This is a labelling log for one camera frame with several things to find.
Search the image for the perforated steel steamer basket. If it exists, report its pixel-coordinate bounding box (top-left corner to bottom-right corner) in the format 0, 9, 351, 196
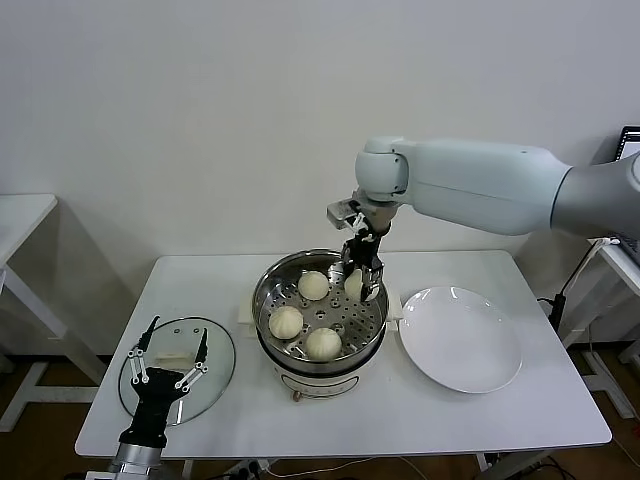
251, 251, 390, 365

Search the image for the round white plate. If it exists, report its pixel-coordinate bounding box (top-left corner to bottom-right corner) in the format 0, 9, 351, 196
398, 286, 523, 395

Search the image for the open dark laptop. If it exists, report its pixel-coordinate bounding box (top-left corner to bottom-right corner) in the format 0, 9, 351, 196
619, 125, 640, 161

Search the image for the round glass pot lid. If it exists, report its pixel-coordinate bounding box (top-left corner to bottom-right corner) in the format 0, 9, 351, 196
117, 315, 237, 427

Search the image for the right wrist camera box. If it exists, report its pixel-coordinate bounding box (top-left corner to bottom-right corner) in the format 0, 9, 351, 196
326, 198, 365, 232

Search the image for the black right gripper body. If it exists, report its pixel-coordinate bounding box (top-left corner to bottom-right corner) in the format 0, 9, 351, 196
343, 230, 387, 272

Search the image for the stainless steel steamer pot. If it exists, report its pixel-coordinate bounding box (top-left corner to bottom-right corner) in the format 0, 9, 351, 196
234, 289, 404, 404

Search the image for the white steamed baozi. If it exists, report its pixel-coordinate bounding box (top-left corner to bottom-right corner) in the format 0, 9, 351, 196
268, 305, 304, 341
298, 270, 330, 302
343, 271, 365, 302
305, 327, 343, 361

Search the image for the empty white side table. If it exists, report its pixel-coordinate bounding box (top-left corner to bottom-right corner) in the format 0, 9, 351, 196
0, 193, 114, 434

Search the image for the white floor power strip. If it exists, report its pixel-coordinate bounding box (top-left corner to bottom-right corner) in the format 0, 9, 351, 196
232, 460, 274, 477

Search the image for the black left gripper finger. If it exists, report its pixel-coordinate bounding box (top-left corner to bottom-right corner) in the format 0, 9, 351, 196
125, 314, 162, 386
173, 326, 209, 393

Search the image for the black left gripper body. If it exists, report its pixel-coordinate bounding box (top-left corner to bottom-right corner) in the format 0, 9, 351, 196
117, 366, 187, 448

